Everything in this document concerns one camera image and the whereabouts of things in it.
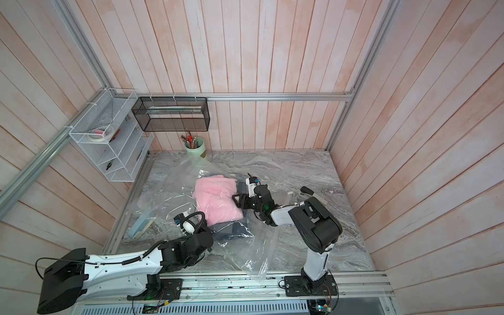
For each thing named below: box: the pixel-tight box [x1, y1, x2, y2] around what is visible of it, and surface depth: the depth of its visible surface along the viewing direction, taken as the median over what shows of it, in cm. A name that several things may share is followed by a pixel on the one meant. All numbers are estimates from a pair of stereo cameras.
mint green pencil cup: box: [184, 137, 207, 157], surface depth 105 cm
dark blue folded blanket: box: [210, 177, 254, 239], surface depth 81 cm
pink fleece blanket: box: [192, 174, 244, 228], surface depth 86 cm
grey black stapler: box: [298, 185, 328, 206], surface depth 100 cm
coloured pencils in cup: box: [180, 131, 198, 149], surface depth 100 cm
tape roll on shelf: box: [87, 127, 114, 143], surface depth 75 cm
